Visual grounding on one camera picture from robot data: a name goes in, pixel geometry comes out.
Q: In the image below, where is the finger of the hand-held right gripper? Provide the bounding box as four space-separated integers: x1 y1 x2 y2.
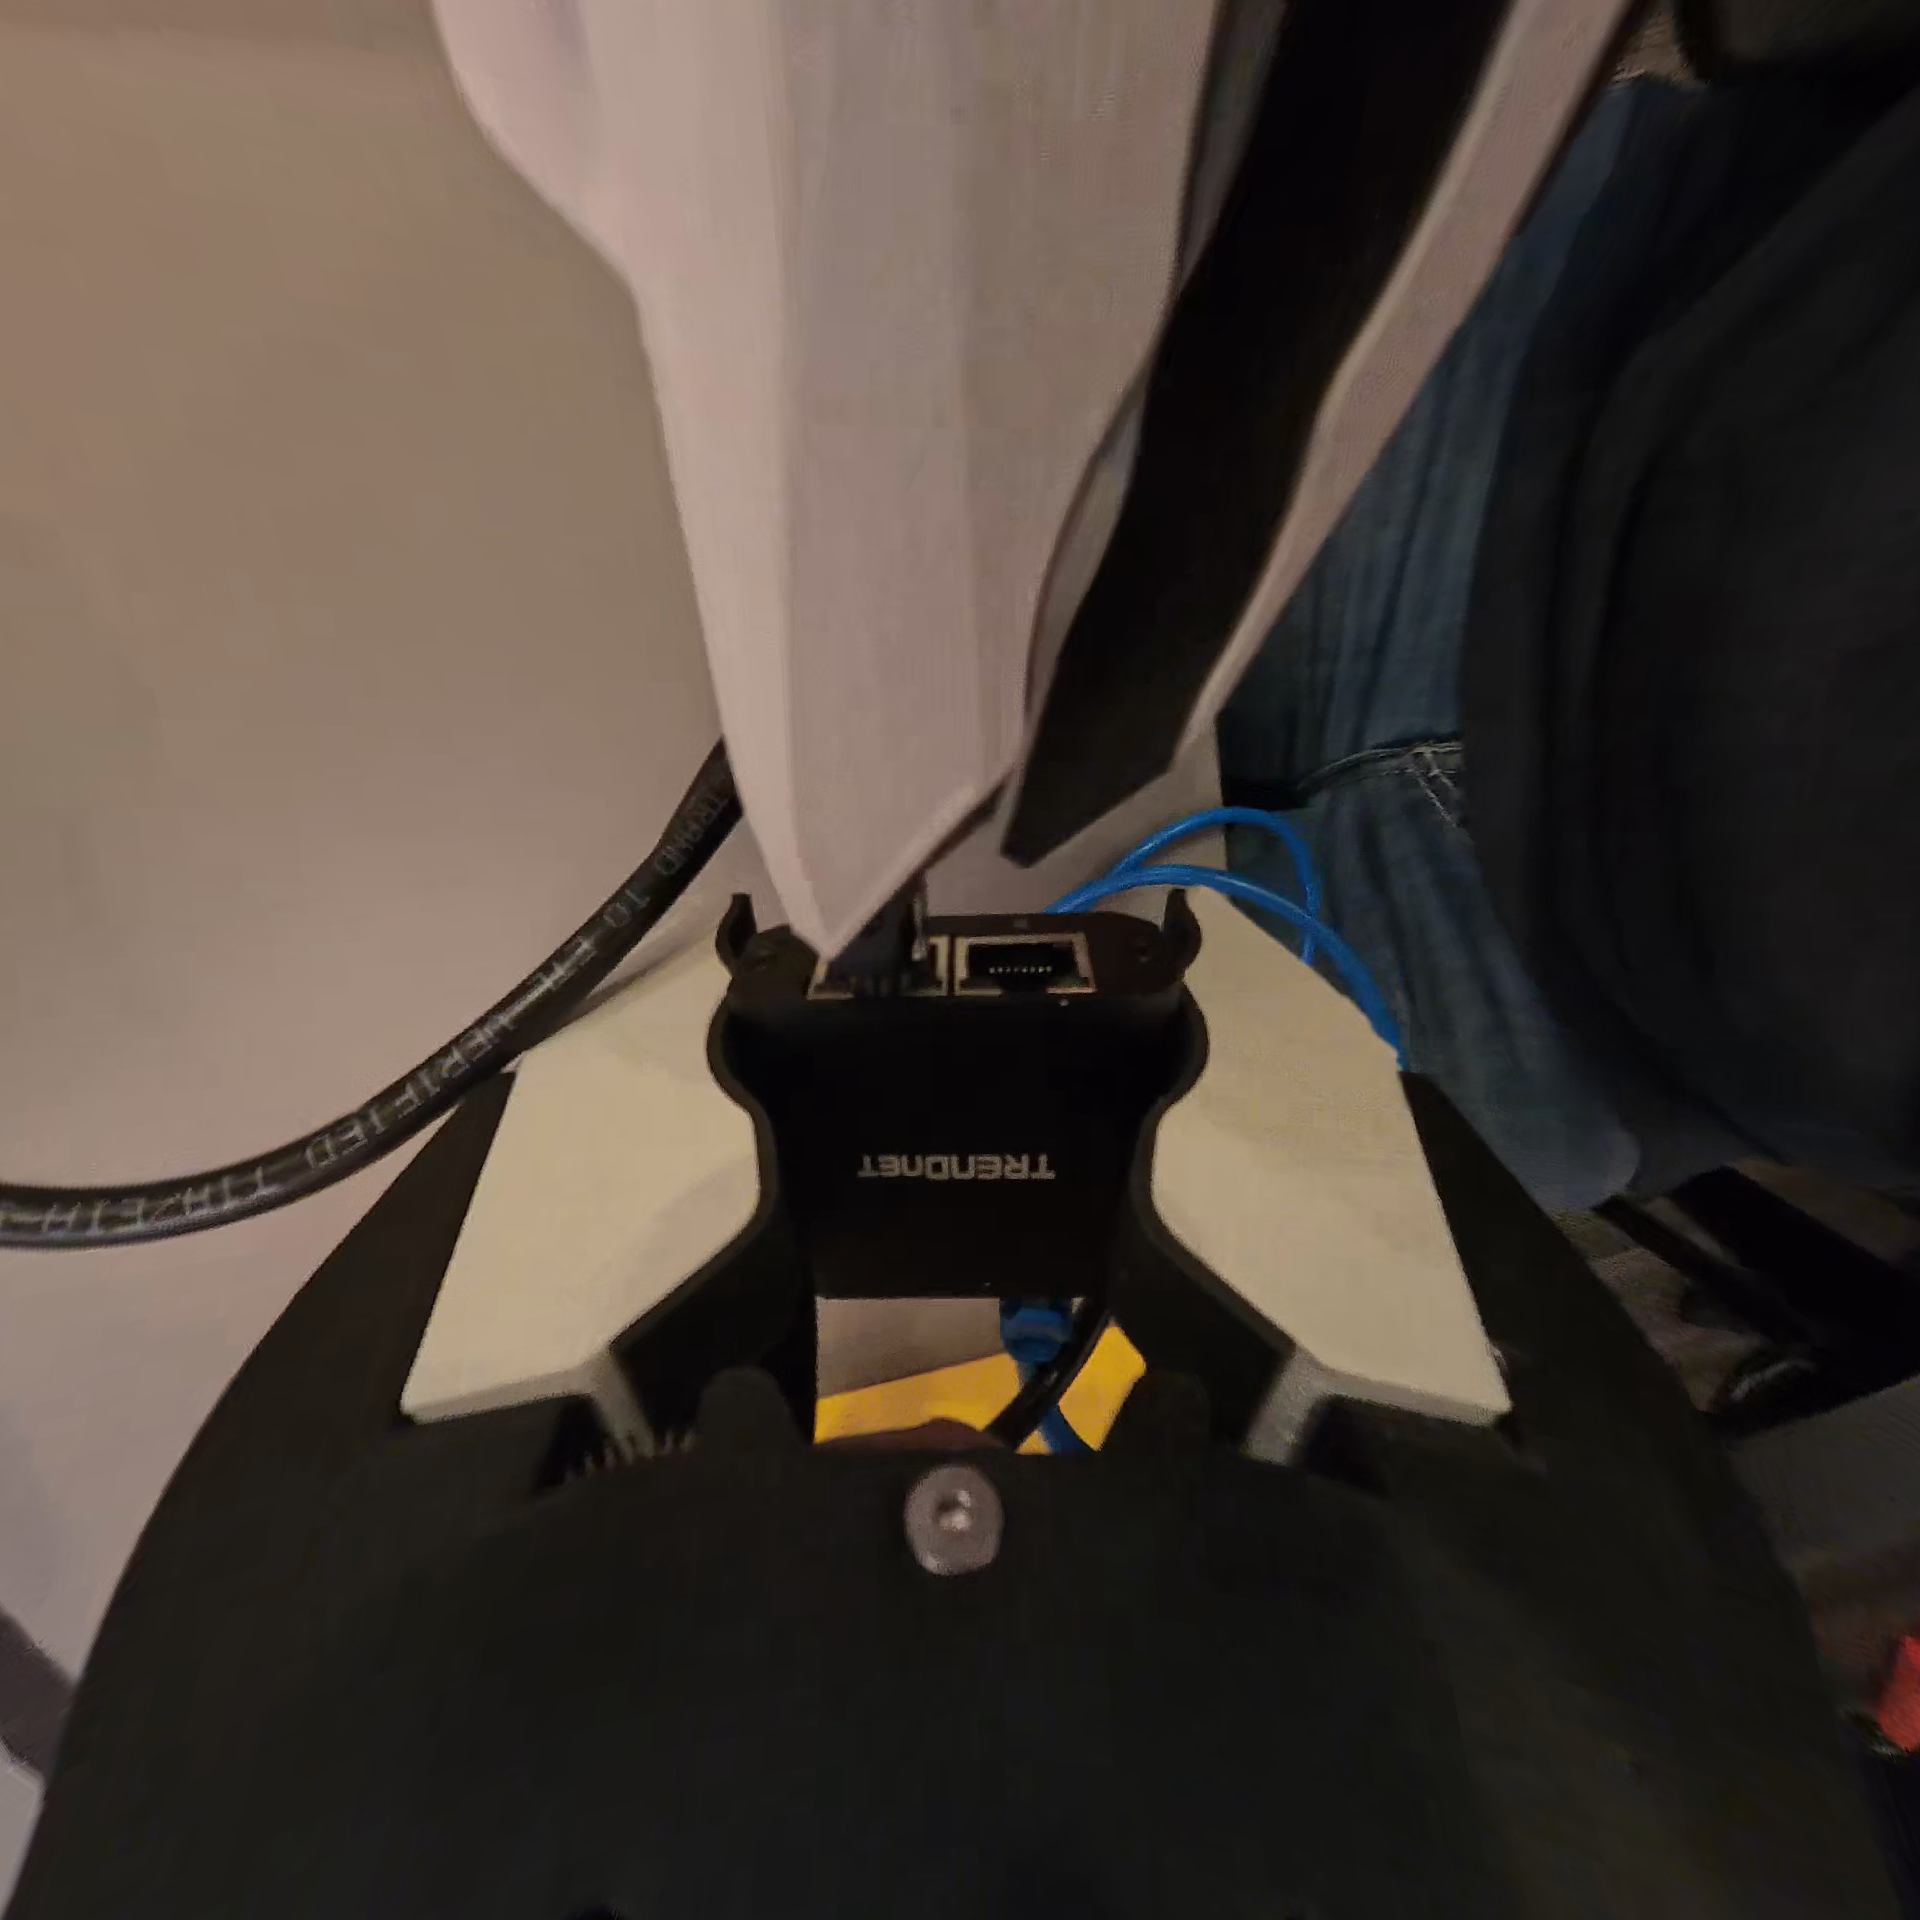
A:
1001 0 1641 873
431 0 1310 964

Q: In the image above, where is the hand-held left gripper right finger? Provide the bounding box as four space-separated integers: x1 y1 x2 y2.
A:
1113 889 1513 1455

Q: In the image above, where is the black ethernet cable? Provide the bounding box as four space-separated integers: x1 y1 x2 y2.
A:
0 731 1120 1455

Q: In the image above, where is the person's jeans leg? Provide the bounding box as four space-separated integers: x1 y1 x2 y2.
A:
1212 75 1653 1220

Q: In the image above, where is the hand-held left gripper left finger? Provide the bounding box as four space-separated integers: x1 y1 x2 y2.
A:
400 893 825 1434

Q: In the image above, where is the blue ethernet cable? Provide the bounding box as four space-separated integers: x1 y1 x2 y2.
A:
997 805 1414 1455

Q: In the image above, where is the black network switch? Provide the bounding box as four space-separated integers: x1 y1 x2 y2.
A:
717 904 1192 1303

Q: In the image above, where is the yellow divided plastic bin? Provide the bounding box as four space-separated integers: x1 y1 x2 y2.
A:
814 1324 1151 1451

